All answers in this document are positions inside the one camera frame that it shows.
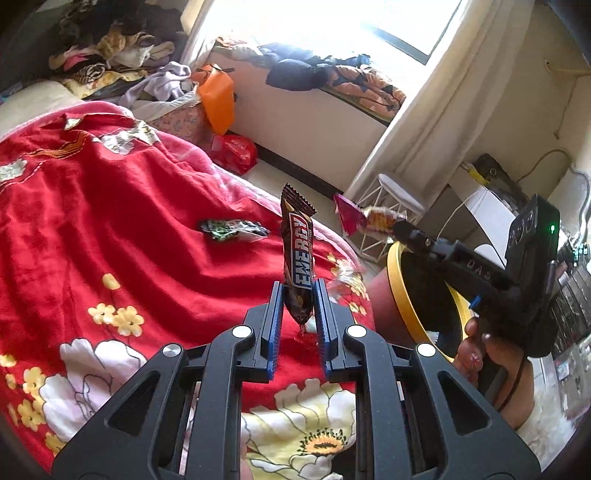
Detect magenta wrapper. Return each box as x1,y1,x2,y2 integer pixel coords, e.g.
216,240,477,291
334,194,367,236

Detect green candy wrapper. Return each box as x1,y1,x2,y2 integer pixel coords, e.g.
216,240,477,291
199,219,270,242

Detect brown energy bar wrapper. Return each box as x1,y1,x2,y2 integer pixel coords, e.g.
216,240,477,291
280,184,317,326

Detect red snack packet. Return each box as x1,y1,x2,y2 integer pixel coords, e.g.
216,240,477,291
360,206,408,239

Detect red yellow-rimmed trash bin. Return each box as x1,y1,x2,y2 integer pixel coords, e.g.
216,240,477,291
368,243,483,369

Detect person's right hand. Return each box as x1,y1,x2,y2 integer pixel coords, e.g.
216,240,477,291
453,317,535,430

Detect white dressing desk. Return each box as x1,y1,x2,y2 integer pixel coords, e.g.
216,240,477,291
449,164,515,266

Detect red floral blanket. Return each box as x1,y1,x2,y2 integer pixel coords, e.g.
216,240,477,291
0,101,378,480

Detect cream curtain right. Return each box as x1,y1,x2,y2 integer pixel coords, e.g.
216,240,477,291
345,1,534,204

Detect cream curtain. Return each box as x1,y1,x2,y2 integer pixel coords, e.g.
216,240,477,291
345,1,534,204
180,0,215,70

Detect orange patterned blanket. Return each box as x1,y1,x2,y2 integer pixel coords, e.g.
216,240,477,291
324,65,406,123

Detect red plastic bag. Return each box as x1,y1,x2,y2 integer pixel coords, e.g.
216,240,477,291
205,134,259,176

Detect floral laundry basket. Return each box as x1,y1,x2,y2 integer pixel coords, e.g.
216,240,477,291
148,104,213,146

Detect lavender white clothes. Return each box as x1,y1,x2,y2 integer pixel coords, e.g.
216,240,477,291
118,61,200,122

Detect orange paper bag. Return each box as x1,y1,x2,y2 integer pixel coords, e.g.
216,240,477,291
191,64,235,135

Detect dark blue clothes on sill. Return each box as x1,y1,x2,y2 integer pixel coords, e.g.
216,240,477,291
256,43,370,91

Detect pile of clothes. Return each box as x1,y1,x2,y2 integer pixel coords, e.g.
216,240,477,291
48,1,187,100

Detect cream curtain left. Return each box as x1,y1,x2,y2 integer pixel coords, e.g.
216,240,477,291
180,0,215,70

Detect white wire stool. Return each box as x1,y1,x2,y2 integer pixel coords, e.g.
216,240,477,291
346,173,427,263

